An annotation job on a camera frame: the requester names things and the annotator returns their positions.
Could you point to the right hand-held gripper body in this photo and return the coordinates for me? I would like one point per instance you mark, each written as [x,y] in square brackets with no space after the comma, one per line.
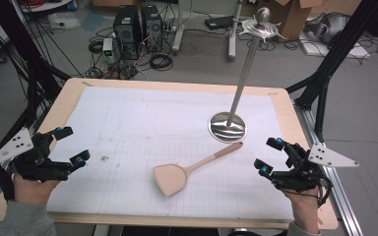
[303,175]

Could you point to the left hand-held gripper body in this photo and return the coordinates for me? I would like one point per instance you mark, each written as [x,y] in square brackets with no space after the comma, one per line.
[36,164]

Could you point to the beige spatula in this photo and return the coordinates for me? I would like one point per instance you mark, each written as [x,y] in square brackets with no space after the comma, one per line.
[172,177]

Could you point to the person's left hand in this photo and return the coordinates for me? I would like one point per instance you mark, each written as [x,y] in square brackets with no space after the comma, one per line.
[32,191]

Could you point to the person's right hand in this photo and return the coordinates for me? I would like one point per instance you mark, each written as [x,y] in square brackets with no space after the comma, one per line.
[303,206]

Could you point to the silver metal utensil stand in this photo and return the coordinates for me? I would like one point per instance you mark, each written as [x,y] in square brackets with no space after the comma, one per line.
[226,129]

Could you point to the white grid mat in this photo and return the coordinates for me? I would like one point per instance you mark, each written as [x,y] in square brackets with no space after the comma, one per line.
[128,131]

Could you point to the white power supply box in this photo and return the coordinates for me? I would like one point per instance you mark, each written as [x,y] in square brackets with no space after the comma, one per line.
[108,49]

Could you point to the clear plastic bag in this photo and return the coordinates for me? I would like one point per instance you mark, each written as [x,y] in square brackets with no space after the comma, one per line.
[64,20]

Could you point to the white stand leg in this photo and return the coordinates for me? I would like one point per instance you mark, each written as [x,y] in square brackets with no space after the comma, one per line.
[178,36]
[233,39]

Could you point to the large black computer tower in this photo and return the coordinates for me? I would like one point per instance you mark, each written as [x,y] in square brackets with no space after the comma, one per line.
[127,31]

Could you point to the white flat board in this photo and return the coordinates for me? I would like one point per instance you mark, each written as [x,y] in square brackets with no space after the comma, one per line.
[357,52]

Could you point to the brown cardboard box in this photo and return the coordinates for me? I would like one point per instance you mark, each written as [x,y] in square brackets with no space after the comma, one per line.
[292,19]

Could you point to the grey bag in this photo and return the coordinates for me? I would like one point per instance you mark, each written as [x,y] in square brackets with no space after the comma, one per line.
[331,28]

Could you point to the white round table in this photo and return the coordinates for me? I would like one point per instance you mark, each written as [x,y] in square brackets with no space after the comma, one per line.
[46,6]

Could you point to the black flat device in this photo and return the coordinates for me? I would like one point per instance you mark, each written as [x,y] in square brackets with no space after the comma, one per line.
[218,22]

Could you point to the slim black computer tower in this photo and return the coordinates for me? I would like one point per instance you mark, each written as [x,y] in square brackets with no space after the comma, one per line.
[151,28]

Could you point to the black frame strut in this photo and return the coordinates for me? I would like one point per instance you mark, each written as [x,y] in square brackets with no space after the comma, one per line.
[29,65]
[338,49]

